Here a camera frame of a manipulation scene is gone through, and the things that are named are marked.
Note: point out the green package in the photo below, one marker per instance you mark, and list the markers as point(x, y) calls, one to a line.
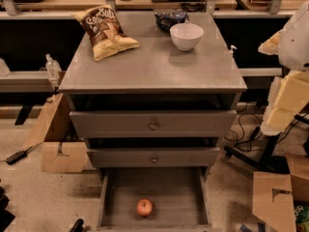
point(302, 218)

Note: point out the white bowl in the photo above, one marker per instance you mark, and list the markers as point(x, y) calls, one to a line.
point(186, 35)

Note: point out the red apple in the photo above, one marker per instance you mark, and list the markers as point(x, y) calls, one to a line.
point(144, 207)

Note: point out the clear plastic bottle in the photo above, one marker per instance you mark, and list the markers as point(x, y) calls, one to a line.
point(52, 66)

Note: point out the cardboard box left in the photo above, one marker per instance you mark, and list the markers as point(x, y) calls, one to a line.
point(50, 131)

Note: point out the top grey drawer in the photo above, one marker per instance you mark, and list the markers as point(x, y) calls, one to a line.
point(108, 124)

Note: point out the grey drawer cabinet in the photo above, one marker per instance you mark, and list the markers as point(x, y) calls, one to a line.
point(155, 76)

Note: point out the blue snack bag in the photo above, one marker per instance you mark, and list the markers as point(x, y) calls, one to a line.
point(164, 21)

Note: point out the cardboard box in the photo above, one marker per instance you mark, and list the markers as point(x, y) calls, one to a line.
point(50, 131)
point(275, 195)

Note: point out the white pump dispenser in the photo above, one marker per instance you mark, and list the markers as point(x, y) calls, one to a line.
point(233, 49)

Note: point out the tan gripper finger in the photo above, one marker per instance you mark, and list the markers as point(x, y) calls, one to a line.
point(287, 97)
point(270, 46)

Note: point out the cardboard box right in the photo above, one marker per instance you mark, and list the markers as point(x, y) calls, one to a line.
point(275, 195)

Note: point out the middle grey drawer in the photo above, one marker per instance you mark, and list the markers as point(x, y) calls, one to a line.
point(152, 157)

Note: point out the sea salt chips bag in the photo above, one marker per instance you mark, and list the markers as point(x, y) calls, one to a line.
point(105, 32)

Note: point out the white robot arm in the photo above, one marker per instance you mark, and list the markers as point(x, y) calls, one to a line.
point(293, 48)

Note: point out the open bottom grey drawer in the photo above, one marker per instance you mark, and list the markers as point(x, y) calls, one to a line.
point(177, 193)

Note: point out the black power adapter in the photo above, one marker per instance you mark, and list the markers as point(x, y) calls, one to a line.
point(16, 157)

